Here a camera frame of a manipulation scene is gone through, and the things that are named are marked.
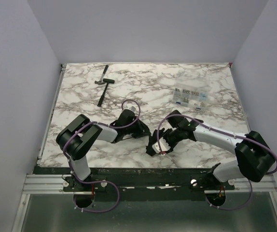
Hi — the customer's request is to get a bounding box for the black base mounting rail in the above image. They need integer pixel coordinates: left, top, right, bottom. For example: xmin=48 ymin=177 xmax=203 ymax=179
xmin=33 ymin=166 xmax=235 ymax=202

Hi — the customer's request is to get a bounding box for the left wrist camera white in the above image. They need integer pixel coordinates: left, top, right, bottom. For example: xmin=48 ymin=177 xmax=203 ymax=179
xmin=128 ymin=106 xmax=136 ymax=112

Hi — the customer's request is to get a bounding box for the black claw hammer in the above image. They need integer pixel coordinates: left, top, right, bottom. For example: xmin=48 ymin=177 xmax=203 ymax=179
xmin=94 ymin=64 xmax=115 ymax=107

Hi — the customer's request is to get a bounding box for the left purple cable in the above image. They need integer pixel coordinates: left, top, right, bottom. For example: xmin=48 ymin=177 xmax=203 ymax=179
xmin=63 ymin=99 xmax=143 ymax=214

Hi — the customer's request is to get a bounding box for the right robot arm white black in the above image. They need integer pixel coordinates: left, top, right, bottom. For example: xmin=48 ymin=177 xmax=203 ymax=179
xmin=164 ymin=110 xmax=277 ymax=182

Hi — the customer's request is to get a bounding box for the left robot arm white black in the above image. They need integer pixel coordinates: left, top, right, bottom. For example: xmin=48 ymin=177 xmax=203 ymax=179
xmin=56 ymin=109 xmax=151 ymax=181

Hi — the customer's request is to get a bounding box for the purple cable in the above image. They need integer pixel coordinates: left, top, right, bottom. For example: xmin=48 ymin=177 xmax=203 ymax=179
xmin=63 ymin=99 xmax=143 ymax=214
xmin=157 ymin=114 xmax=277 ymax=211

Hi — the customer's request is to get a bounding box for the aluminium frame rail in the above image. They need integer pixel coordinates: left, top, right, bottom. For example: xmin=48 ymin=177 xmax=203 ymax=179
xmin=13 ymin=174 xmax=277 ymax=232

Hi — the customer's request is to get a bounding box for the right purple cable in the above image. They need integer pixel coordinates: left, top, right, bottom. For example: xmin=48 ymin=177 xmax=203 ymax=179
xmin=157 ymin=114 xmax=277 ymax=211

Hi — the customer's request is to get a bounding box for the black folding umbrella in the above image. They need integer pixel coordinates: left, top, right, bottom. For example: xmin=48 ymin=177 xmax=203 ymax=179
xmin=146 ymin=128 xmax=174 ymax=157

